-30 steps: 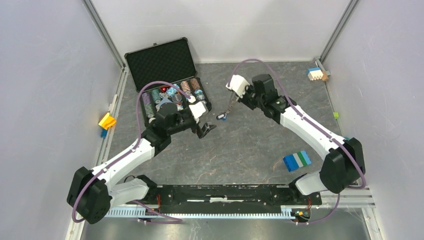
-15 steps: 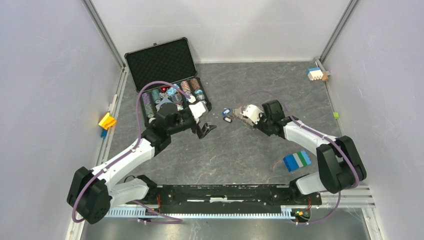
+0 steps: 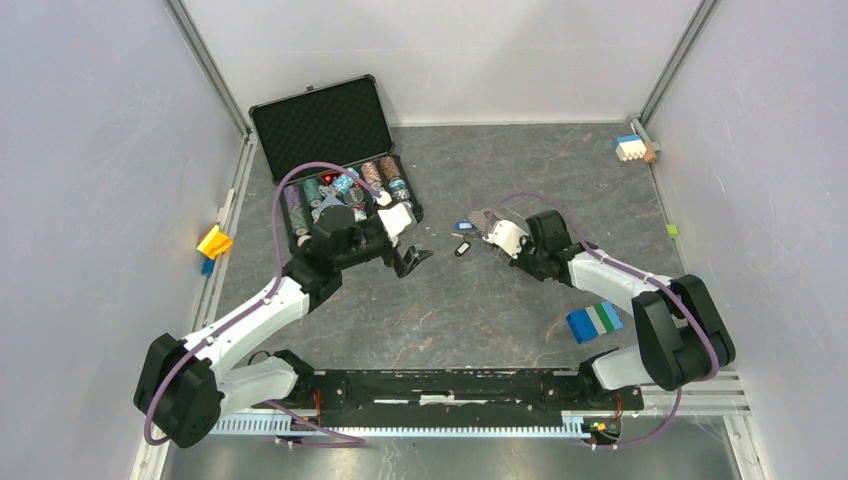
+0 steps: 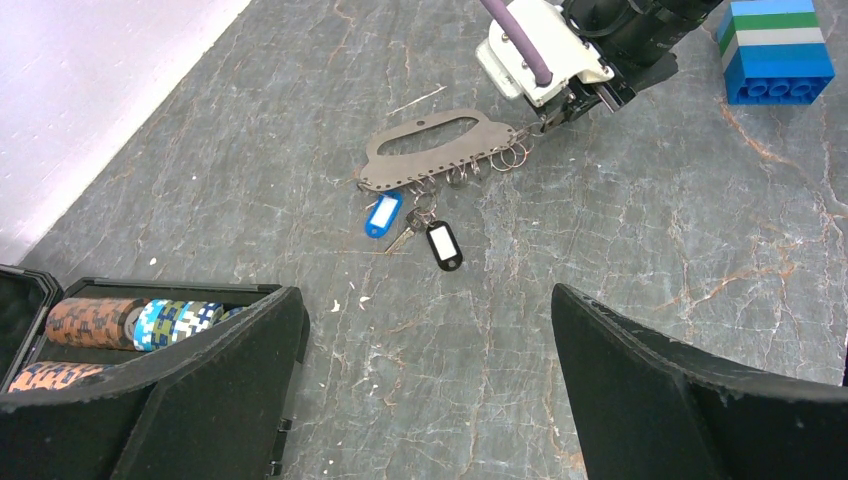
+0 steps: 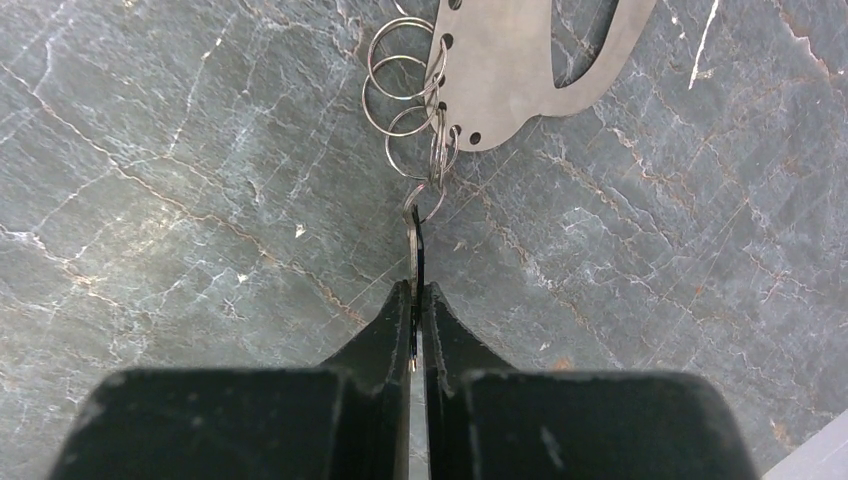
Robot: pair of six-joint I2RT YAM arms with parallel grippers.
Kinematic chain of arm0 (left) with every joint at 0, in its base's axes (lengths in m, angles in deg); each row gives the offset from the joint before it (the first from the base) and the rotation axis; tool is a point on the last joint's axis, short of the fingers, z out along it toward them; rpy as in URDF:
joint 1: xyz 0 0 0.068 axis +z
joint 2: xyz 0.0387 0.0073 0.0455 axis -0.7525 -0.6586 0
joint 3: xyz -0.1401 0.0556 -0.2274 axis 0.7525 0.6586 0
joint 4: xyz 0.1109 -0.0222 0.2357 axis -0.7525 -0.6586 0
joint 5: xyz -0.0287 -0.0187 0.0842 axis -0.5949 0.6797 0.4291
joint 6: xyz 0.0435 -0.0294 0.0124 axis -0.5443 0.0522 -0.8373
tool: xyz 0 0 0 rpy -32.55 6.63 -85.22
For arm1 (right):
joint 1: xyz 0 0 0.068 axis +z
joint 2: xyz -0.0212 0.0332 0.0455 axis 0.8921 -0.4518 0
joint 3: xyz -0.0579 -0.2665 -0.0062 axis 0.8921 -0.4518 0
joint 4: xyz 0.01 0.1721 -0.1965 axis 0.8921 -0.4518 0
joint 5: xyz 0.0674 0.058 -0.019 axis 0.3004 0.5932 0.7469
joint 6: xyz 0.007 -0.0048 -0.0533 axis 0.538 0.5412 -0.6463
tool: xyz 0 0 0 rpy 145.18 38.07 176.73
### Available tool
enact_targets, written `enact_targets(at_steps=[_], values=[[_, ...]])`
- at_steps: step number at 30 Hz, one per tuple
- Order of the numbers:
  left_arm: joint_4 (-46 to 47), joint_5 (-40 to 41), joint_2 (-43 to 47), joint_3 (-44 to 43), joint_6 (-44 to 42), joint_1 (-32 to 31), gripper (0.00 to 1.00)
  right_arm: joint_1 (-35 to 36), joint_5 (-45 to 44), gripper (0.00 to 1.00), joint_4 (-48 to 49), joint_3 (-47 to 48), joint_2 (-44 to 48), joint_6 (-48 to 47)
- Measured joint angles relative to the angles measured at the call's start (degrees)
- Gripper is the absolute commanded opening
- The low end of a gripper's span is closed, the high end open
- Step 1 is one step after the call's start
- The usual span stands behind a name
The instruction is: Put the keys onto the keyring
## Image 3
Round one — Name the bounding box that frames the black key fob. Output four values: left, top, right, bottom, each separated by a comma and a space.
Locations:
454, 241, 471, 257

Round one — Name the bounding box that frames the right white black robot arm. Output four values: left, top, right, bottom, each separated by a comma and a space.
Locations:
483, 210, 736, 408

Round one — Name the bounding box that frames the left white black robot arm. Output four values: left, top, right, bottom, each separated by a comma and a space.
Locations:
133, 202, 431, 448

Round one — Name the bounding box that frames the blue green white brick stack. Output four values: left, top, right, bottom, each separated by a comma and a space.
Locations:
566, 301, 623, 344

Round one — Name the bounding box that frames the black poker chip case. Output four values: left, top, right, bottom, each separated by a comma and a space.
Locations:
249, 75, 424, 249

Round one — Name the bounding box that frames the blue white brick block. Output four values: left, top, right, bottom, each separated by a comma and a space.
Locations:
614, 134, 648, 162

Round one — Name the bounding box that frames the yellow orange block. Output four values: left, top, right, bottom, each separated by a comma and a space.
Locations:
196, 224, 233, 260

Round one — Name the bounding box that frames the small blue block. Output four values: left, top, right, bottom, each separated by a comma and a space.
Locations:
201, 258, 215, 278

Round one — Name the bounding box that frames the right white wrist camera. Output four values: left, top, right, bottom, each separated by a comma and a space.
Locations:
483, 220, 529, 254

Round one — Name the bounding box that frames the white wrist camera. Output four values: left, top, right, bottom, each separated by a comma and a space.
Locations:
483, 220, 529, 254
377, 191, 417, 245

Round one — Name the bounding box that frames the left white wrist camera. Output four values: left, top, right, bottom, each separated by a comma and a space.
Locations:
377, 191, 417, 245

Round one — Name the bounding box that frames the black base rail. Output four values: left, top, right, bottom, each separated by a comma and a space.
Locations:
281, 368, 645, 428

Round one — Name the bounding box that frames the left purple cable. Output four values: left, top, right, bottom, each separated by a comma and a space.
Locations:
143, 162, 392, 446

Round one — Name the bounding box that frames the purple cable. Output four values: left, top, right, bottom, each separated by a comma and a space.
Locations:
143, 162, 392, 446
480, 192, 721, 382

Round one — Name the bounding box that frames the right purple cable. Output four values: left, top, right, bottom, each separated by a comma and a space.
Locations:
480, 192, 721, 382

